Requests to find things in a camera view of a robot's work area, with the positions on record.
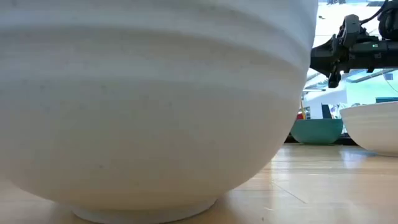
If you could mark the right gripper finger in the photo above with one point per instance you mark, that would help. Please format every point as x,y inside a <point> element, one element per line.
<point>325,59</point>

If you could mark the white bowl with teal outside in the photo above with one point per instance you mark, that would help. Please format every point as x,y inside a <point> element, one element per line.
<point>317,130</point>

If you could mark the white ceramic bowl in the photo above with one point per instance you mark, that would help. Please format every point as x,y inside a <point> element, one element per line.
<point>140,109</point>
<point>373,130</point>

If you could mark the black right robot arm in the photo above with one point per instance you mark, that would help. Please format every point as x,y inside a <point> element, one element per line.
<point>388,21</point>

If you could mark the black aluminium table frame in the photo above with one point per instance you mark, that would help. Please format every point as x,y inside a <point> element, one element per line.
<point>347,140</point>

